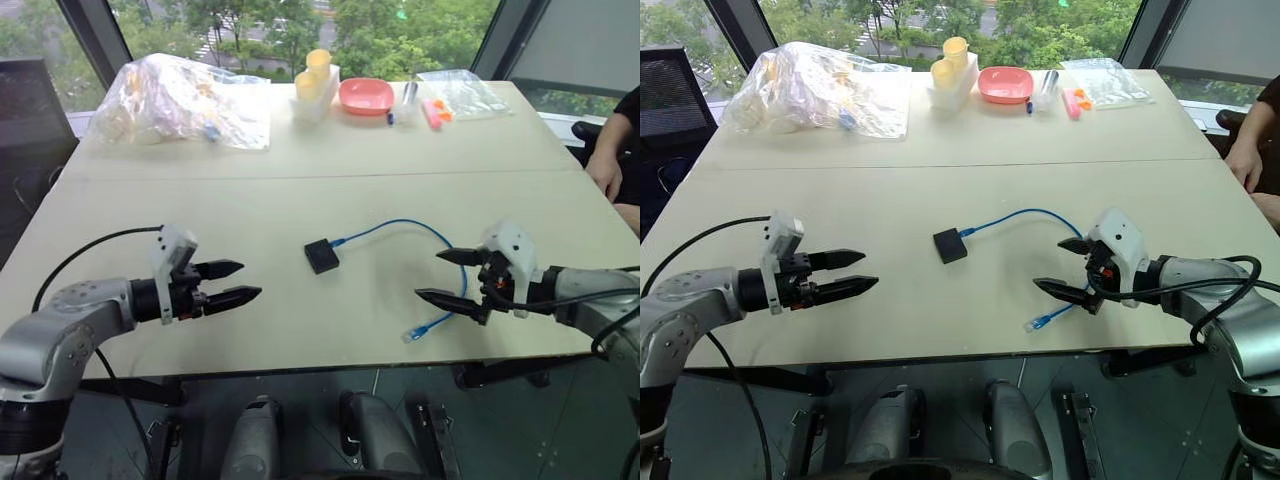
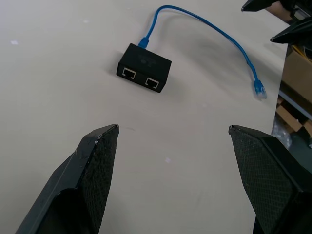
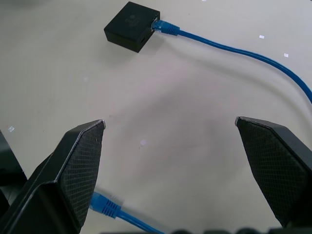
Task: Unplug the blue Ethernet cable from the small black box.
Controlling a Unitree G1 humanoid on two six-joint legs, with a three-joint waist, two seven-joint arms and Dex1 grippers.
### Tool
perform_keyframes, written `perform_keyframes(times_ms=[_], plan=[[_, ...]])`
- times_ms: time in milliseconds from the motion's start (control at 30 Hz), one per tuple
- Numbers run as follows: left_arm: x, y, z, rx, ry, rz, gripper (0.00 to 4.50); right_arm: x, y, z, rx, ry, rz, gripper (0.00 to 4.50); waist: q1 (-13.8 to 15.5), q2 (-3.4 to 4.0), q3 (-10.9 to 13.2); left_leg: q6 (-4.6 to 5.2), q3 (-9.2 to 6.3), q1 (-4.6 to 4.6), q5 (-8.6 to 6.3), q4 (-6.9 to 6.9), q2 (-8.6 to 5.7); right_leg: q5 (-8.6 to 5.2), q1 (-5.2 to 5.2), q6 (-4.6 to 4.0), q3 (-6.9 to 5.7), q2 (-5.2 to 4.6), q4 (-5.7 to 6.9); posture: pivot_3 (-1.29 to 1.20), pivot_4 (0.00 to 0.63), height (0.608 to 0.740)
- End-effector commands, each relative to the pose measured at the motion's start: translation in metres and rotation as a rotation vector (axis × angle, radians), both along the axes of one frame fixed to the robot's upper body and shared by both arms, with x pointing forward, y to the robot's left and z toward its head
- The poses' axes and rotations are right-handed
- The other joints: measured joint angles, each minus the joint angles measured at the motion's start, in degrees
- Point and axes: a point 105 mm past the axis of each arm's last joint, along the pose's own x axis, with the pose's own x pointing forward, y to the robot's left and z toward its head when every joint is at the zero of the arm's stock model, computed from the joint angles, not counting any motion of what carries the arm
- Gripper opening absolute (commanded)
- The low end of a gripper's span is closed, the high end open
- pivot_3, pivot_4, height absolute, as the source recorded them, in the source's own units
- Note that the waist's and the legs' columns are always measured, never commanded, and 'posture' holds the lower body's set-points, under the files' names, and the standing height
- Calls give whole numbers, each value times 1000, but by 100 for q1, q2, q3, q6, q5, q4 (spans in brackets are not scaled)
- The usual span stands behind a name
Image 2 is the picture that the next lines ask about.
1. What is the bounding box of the blue Ethernet cable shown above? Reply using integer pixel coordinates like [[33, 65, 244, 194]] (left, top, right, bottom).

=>
[[138, 4, 268, 101]]

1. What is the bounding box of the small brown cardboard box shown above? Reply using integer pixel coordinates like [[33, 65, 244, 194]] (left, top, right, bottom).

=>
[[274, 97, 312, 137]]

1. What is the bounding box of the black ethernet splitter box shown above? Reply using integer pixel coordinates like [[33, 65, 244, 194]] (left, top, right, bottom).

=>
[[116, 43, 172, 94]]

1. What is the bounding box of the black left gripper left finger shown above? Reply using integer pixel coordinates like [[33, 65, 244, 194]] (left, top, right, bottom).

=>
[[14, 124, 120, 234]]

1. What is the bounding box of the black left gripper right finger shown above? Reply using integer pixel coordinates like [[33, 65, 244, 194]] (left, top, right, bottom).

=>
[[228, 124, 312, 234]]

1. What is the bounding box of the large brown cardboard box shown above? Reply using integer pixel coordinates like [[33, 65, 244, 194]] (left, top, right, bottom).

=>
[[281, 44, 312, 104]]

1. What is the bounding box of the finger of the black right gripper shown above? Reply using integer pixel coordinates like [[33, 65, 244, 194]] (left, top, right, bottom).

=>
[[240, 0, 281, 12], [270, 18, 312, 45]]

